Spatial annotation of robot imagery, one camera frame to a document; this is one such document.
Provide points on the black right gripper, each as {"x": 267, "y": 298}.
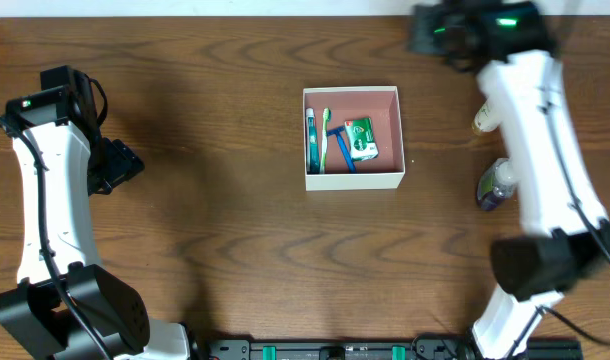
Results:
{"x": 422, "y": 34}

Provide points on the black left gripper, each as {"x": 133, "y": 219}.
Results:
{"x": 123, "y": 163}

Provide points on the white leaf-print lotion tube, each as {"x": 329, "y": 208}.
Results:
{"x": 486, "y": 120}

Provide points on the green soap bar pack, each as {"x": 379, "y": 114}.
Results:
{"x": 361, "y": 139}

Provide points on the clear foam pump bottle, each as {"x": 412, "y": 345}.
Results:
{"x": 497, "y": 184}

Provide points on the green white toothbrush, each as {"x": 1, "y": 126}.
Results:
{"x": 324, "y": 139}

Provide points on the blue disposable razor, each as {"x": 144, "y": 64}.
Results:
{"x": 338, "y": 133}

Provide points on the red teal toothpaste tube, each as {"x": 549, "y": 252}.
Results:
{"x": 313, "y": 161}

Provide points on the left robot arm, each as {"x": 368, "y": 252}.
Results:
{"x": 65, "y": 304}

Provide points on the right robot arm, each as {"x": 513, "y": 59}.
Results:
{"x": 565, "y": 236}

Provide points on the white square box pink inside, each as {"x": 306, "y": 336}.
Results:
{"x": 381, "y": 104}

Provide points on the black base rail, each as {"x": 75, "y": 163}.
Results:
{"x": 422, "y": 348}

